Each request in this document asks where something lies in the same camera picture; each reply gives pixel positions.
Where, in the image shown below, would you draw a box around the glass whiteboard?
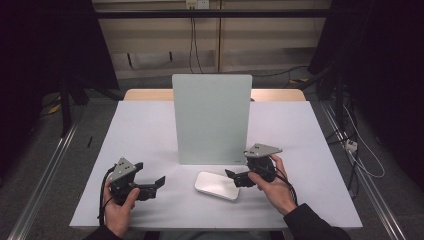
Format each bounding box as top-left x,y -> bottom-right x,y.
171,73 -> 253,166

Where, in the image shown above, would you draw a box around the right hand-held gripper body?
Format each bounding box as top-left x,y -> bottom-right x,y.
234,143 -> 284,188

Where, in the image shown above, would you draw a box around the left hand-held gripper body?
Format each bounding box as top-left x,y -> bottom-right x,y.
108,157 -> 158,206

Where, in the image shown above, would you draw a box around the person's right hand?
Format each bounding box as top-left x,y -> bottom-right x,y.
247,153 -> 299,217

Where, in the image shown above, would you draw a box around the white wall socket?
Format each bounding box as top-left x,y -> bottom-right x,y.
185,0 -> 211,10

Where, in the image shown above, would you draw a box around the black horizontal beam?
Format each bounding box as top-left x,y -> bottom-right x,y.
94,9 -> 332,20

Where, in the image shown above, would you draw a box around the wooden table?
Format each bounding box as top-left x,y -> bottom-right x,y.
123,88 -> 307,102

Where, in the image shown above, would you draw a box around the white board eraser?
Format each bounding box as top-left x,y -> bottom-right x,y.
194,171 -> 241,202

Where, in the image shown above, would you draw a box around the white cable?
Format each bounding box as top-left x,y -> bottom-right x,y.
342,104 -> 386,179

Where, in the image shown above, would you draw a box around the left hand-held gripper black cable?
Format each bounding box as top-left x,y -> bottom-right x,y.
97,164 -> 118,227

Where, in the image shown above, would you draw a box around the right hand-held gripper black cable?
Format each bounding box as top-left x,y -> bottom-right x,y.
255,164 -> 299,207

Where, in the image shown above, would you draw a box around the hand-held gripper black cable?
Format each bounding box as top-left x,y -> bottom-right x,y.
97,164 -> 118,227
255,164 -> 299,207

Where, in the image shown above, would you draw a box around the white table sheet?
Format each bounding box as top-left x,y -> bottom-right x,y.
69,100 -> 364,231

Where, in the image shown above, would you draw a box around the black curtain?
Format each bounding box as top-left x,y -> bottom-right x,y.
0,0 -> 120,178
307,0 -> 424,193

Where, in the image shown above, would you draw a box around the hanging black cables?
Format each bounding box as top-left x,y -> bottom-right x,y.
188,17 -> 205,75

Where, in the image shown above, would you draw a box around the aluminium floor rail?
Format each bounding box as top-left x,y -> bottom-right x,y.
7,124 -> 80,240
319,101 -> 407,240

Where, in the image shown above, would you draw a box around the black floor cable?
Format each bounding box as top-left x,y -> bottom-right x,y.
252,65 -> 310,79

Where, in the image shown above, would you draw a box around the person's left hand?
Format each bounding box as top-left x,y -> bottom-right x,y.
102,179 -> 141,239

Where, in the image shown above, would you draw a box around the black metal stand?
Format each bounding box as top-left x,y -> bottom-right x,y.
59,77 -> 74,138

